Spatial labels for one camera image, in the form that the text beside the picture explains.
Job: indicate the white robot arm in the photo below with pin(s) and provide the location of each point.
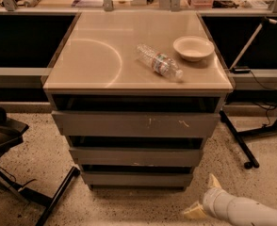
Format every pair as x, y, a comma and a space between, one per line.
238, 211

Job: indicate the white bowl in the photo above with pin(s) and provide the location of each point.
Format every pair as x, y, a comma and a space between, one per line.
193, 48

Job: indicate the grey bottom drawer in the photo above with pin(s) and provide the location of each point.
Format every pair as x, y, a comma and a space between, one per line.
117, 179

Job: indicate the black stand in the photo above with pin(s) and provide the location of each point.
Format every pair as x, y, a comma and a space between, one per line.
11, 134
250, 109

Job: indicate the black stand left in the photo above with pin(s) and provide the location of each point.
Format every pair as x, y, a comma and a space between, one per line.
11, 134

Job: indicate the black stand right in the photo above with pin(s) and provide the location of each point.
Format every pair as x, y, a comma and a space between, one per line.
250, 109

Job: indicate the clear plastic water bottle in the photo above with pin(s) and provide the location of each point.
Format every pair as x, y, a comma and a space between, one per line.
159, 62

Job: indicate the white pole with black base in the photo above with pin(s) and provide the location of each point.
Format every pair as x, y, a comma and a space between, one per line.
234, 68

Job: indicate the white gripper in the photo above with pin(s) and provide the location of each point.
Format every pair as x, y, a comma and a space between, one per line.
211, 199

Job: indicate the grey top drawer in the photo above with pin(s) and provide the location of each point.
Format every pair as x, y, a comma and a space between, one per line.
135, 124

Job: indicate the grey drawer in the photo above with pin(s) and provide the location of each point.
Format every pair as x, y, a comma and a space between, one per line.
135, 157
135, 124
117, 179

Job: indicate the grey drawer cabinet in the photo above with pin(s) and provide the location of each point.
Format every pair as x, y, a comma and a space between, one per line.
98, 71

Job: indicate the grey middle drawer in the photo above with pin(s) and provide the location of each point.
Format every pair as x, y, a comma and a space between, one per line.
135, 157

